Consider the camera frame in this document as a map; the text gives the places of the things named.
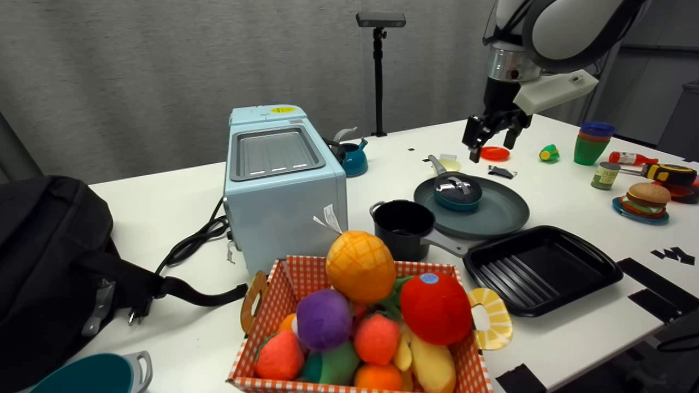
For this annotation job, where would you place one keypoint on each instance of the black camera stand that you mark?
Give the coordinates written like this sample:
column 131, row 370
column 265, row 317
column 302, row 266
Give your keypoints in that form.
column 379, row 72

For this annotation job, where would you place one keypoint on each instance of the short black tape strip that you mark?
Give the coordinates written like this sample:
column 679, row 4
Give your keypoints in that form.
column 648, row 307

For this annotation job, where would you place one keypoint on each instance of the stacked green blue cups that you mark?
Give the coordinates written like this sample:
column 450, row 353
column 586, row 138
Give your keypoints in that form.
column 591, row 144

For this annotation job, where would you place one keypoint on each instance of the yellow plush potato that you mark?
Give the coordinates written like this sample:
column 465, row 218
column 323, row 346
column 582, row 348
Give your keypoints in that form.
column 433, row 367

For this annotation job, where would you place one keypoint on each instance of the pink orange plush peach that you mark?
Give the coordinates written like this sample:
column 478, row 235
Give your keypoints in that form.
column 376, row 340

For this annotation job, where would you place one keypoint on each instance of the green yellow toy corn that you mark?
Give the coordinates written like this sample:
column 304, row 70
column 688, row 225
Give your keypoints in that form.
column 548, row 153

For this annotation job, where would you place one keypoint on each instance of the black cup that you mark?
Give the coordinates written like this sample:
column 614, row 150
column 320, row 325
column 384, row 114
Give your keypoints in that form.
column 403, row 225

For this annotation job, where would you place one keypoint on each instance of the teal kettle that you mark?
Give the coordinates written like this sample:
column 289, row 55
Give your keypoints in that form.
column 355, row 157

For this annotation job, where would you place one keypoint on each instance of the orange yellow plush fruit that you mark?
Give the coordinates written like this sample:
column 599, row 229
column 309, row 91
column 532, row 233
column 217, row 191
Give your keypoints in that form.
column 361, row 264

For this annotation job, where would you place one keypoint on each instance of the red plush tomato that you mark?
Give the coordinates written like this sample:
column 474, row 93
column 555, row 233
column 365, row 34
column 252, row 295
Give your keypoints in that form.
column 436, row 308

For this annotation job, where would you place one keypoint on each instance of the green plush vegetable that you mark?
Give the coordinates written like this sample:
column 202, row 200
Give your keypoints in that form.
column 335, row 366

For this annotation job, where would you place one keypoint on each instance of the red round disc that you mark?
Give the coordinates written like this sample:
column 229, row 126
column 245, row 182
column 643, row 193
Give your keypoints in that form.
column 494, row 153

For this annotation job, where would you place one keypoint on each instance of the small blue pot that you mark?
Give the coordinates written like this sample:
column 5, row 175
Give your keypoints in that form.
column 460, row 203

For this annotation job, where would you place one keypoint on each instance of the purple plush fruit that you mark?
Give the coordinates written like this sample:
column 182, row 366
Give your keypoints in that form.
column 323, row 319

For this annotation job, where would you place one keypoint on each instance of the small orange plush fruit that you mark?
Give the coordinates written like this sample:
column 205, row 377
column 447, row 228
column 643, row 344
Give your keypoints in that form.
column 376, row 379

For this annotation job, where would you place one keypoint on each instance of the teal plate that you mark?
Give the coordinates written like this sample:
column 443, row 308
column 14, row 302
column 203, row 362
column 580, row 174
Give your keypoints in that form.
column 632, row 214

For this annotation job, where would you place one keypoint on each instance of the small green can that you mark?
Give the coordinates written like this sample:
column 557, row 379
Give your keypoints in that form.
column 603, row 177

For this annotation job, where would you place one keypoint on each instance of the black grill tray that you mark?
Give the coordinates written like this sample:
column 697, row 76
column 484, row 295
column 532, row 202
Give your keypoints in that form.
column 542, row 270

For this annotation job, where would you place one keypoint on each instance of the grey frying pan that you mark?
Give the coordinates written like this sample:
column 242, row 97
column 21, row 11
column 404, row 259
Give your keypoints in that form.
column 502, row 210

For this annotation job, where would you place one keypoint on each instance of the grey metal pot lid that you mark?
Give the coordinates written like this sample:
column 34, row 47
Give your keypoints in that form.
column 460, row 187

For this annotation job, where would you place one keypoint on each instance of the small black tape pieces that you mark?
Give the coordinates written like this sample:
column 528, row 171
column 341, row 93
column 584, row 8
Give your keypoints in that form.
column 674, row 253

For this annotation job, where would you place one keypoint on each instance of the black backpack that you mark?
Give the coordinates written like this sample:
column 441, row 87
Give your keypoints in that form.
column 50, row 270

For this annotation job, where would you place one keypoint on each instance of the light blue toaster oven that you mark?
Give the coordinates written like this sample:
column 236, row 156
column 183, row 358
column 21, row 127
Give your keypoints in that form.
column 286, row 197

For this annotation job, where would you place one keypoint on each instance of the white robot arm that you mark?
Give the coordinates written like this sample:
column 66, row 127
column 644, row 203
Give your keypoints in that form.
column 560, row 28

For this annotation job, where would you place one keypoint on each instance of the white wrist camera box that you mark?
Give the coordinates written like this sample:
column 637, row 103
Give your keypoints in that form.
column 557, row 91

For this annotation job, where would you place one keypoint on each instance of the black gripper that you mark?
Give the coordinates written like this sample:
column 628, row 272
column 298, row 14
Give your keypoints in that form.
column 502, row 102

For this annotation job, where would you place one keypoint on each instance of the toy burger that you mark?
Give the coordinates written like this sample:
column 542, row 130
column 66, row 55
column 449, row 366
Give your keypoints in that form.
column 648, row 197

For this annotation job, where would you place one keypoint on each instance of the red orange plush strawberry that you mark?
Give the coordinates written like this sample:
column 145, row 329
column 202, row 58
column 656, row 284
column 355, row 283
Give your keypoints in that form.
column 278, row 357

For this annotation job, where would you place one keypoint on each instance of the red checkered basket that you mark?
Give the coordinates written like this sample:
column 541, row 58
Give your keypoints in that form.
column 298, row 275

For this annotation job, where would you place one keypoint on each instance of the small pale yellow block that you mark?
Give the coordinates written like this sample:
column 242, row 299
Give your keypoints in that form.
column 450, row 162

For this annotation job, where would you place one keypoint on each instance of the large black tape strip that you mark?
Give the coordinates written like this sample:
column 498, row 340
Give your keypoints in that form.
column 666, row 284

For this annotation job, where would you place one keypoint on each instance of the small black clip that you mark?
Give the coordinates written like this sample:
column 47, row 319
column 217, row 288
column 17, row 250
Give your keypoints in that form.
column 502, row 174

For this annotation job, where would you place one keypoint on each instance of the large teal pot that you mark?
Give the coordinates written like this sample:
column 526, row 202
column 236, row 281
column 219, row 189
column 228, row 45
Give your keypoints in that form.
column 88, row 373

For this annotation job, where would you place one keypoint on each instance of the yellow plush pineapple slice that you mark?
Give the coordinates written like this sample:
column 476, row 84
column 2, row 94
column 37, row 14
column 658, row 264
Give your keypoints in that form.
column 498, row 319

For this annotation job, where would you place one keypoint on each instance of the red toy ketchup bottle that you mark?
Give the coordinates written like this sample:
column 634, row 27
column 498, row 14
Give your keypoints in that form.
column 629, row 157

